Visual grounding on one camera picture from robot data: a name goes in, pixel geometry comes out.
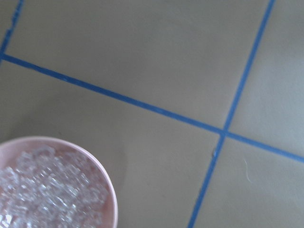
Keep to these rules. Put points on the clear ice cubes pile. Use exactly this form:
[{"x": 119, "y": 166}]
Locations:
[{"x": 46, "y": 190}]

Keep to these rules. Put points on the pink bowl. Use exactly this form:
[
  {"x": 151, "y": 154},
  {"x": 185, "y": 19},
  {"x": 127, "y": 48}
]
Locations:
[{"x": 11, "y": 149}]

